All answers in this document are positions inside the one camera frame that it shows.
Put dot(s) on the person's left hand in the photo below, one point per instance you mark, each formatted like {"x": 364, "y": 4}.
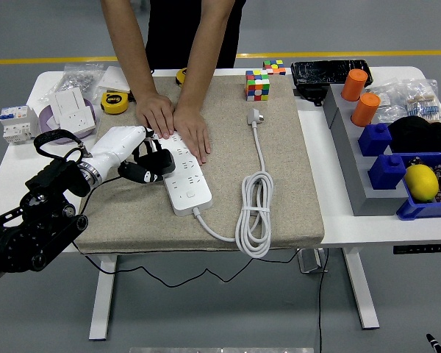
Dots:
{"x": 193, "y": 130}

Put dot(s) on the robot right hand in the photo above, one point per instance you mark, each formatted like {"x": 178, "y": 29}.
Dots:
{"x": 434, "y": 343}

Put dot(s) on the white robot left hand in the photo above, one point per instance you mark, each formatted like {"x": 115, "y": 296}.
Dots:
{"x": 114, "y": 147}

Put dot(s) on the person's right hand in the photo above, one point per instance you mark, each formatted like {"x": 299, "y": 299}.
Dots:
{"x": 156, "y": 114}

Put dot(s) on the black power adapter plug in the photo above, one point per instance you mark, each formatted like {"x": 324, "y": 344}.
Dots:
{"x": 163, "y": 162}

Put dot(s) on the white power strip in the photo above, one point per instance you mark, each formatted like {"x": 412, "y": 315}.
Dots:
{"x": 191, "y": 191}

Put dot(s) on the person's left forearm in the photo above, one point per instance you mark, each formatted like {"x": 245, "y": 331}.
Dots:
{"x": 204, "y": 55}

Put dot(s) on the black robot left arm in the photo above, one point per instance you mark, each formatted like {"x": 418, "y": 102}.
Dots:
{"x": 40, "y": 220}

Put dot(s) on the person's right forearm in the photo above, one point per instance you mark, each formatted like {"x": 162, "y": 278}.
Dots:
{"x": 132, "y": 48}

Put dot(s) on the grey-brown mat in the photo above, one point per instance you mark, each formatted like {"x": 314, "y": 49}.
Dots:
{"x": 224, "y": 147}

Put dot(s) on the yellow tape measure black face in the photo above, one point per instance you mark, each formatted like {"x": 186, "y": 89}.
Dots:
{"x": 114, "y": 103}

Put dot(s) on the purple plate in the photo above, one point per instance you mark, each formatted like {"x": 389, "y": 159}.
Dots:
{"x": 43, "y": 119}

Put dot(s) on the large puzzle cube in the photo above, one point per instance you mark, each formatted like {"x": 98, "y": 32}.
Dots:
{"x": 258, "y": 86}

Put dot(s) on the plastic bag of screws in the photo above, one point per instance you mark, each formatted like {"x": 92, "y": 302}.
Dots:
{"x": 77, "y": 77}

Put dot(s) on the person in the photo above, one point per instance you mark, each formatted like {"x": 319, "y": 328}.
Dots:
{"x": 183, "y": 33}

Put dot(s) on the white table leg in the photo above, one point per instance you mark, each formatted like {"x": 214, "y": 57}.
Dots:
{"x": 362, "y": 290}
{"x": 103, "y": 294}

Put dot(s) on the black table control panel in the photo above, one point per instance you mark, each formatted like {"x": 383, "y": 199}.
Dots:
{"x": 420, "y": 249}

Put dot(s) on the white circuit breaker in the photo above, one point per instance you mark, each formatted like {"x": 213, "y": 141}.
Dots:
{"x": 18, "y": 125}

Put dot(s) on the small puzzle cube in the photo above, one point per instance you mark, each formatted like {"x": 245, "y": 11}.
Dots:
{"x": 274, "y": 67}

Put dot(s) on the blue plastic bin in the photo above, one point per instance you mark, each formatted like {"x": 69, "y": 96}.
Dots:
{"x": 419, "y": 211}

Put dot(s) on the black wrapped tray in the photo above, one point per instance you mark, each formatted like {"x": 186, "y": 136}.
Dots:
{"x": 327, "y": 71}

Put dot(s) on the silver box under table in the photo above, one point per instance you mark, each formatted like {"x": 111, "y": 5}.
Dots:
{"x": 310, "y": 262}

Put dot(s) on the yellow lemon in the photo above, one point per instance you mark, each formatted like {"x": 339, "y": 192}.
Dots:
{"x": 421, "y": 182}

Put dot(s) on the grey stepped block holder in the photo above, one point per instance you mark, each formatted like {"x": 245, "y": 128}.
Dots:
{"x": 353, "y": 165}

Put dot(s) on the orange cylinder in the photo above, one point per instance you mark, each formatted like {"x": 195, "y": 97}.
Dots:
{"x": 354, "y": 86}
{"x": 365, "y": 110}

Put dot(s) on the blue block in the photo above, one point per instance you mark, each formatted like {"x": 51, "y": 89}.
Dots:
{"x": 375, "y": 141}
{"x": 386, "y": 173}

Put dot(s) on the clear plastic parts bag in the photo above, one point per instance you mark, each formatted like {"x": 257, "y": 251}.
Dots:
{"x": 387, "y": 104}

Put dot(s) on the black cloth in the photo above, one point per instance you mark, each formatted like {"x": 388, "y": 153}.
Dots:
{"x": 419, "y": 136}

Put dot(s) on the plastic bag of resistors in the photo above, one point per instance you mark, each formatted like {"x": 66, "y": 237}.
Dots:
{"x": 426, "y": 101}

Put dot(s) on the white wall socket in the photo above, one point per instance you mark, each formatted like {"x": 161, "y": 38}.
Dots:
{"x": 75, "y": 121}

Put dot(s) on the white square wall switch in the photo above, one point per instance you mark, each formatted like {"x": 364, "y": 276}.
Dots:
{"x": 114, "y": 79}

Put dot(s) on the white switch panel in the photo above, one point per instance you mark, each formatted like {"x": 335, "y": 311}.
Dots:
{"x": 70, "y": 101}

